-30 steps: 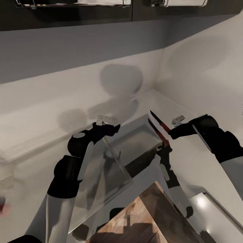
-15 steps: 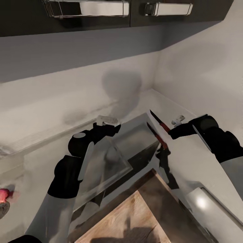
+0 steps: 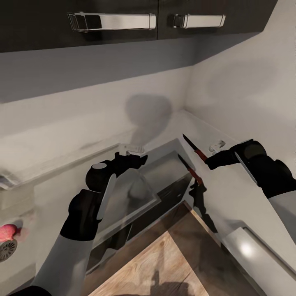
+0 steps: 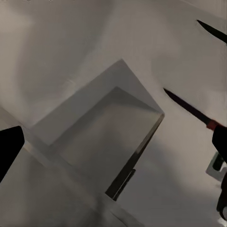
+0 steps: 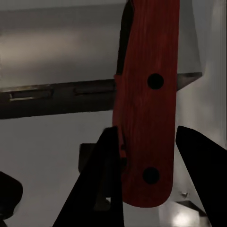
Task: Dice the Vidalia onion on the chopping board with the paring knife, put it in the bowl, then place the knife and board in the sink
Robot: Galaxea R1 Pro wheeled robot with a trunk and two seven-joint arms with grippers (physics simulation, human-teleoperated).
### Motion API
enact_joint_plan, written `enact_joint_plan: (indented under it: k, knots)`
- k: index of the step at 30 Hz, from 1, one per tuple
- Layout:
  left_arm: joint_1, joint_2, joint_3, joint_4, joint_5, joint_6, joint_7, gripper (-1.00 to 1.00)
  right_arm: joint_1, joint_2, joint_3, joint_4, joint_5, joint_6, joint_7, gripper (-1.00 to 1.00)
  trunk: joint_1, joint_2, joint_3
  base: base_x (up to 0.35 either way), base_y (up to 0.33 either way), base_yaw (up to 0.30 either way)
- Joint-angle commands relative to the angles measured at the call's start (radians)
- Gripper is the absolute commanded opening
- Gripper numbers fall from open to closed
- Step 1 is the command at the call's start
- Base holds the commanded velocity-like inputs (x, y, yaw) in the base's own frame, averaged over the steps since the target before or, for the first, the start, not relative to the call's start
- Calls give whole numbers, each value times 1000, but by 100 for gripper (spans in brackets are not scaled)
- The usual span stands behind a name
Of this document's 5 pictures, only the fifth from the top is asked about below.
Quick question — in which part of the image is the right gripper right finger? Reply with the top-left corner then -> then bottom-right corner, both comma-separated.
175,126 -> 227,227

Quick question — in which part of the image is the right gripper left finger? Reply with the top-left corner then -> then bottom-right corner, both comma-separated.
53,126 -> 124,227

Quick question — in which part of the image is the parer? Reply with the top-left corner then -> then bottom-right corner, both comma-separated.
121,0 -> 180,208

